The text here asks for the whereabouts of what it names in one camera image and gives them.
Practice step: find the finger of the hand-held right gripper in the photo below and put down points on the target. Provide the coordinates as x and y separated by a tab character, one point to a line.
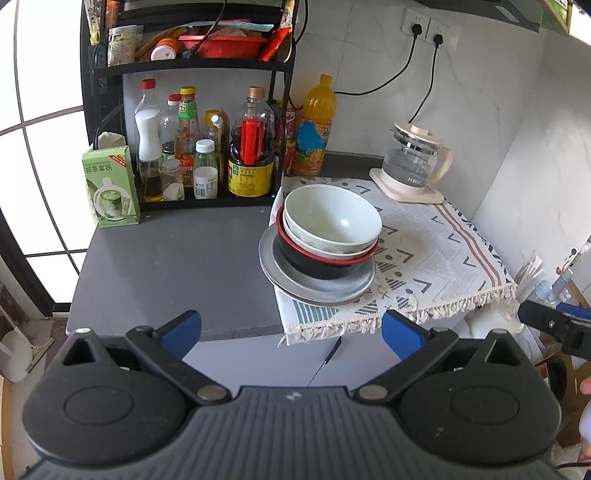
540	318
575	313

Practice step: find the labelled storage jar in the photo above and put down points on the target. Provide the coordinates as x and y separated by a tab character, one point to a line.
124	46

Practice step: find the small pale green bowl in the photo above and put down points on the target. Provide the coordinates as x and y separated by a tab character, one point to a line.
323	212

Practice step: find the white plate brown rim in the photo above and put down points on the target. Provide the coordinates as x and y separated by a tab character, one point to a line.
265	258

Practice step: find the cream kettle base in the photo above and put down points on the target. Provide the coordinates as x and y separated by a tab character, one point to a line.
392	191

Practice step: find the white wall socket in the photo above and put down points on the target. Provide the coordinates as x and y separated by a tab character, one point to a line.
448	34
411	18

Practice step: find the window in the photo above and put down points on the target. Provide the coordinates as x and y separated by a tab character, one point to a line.
46	184

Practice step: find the white top oil dispenser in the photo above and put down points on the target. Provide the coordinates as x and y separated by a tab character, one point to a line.
148	134

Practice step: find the red and black bowl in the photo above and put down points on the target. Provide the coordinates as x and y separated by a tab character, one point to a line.
314	270

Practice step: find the small glass jar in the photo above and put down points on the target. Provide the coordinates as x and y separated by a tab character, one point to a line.
173	184

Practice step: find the black kitchen rack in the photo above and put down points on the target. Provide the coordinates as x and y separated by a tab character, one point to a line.
194	68

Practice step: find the pale blue bottle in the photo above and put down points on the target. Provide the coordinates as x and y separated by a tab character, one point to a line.
554	288

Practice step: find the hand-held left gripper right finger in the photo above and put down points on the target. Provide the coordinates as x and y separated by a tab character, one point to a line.
401	332

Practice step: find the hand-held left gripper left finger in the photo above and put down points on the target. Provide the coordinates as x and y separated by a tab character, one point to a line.
182	332

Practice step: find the sauce bottle yellow cap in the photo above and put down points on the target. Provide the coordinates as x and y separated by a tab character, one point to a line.
187	138

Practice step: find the amber bottle yellow cap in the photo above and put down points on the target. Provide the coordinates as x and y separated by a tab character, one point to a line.
217	134

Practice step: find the large pale green bowl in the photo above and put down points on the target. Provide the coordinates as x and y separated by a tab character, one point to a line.
314	248

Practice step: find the white plastic container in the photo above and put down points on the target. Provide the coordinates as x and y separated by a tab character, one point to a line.
18	355

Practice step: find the person's right hand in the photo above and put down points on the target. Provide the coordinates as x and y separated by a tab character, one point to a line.
586	385

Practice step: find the glass electric kettle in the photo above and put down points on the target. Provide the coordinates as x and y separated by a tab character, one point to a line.
411	166

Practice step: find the red plastic basket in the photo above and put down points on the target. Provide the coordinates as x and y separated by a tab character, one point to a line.
221	46

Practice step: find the clear bottle red cap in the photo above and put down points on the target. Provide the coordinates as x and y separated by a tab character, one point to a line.
147	94
168	124

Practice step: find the white round bin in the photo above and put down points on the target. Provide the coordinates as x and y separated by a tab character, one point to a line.
503	318

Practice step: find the small white jar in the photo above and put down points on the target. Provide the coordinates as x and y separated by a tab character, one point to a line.
205	184

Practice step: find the orange juice bottle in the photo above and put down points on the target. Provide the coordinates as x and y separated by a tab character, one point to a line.
314	138

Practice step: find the green carton box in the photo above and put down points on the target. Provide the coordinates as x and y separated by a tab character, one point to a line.
111	194

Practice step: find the bunch of white straws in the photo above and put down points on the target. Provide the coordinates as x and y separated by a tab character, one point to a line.
528	274

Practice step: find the patterned fringed table cloth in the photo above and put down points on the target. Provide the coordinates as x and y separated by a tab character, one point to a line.
438	249

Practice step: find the large soy sauce bottle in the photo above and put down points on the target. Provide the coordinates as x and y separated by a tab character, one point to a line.
249	182

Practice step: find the red drink can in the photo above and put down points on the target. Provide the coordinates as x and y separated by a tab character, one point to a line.
287	159
286	122

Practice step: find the small green bottle white cap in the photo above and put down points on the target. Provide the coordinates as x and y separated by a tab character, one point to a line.
205	157

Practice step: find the red snack packet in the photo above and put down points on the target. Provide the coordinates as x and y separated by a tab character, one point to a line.
274	44

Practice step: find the black range hood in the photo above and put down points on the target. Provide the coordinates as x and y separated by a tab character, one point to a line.
485	9

